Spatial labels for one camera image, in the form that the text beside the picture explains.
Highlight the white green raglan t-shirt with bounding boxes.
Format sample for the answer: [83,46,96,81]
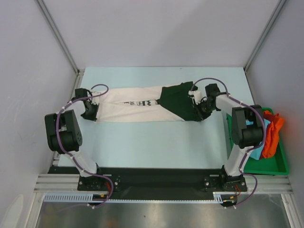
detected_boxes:
[97,81,201,123]

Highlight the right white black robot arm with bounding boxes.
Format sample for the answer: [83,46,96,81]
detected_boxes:
[189,84,266,190]

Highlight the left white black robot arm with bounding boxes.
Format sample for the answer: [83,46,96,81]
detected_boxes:
[45,88,105,190]

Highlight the orange t-shirt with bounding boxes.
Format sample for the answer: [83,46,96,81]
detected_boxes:
[260,110,285,159]

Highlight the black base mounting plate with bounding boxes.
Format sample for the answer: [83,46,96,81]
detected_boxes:
[47,166,247,200]

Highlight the green plastic bin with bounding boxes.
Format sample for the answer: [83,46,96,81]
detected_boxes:
[225,107,290,176]

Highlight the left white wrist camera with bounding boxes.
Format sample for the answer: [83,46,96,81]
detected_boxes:
[89,90,101,105]

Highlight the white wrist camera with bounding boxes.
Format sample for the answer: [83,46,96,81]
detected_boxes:
[188,90,203,105]
[89,90,101,105]

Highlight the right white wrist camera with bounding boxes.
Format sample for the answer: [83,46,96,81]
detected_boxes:
[188,90,203,105]

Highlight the grey slotted cable duct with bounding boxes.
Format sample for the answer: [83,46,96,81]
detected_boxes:
[44,193,236,204]

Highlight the left aluminium frame post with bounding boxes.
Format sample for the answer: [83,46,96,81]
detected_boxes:
[35,0,79,75]

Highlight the aluminium frame post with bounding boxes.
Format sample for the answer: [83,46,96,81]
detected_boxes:
[35,0,79,75]
[243,0,289,73]

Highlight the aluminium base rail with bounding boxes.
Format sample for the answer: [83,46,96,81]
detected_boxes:
[34,174,293,194]

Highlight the right aluminium frame post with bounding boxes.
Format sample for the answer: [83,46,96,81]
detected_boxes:
[243,0,289,73]

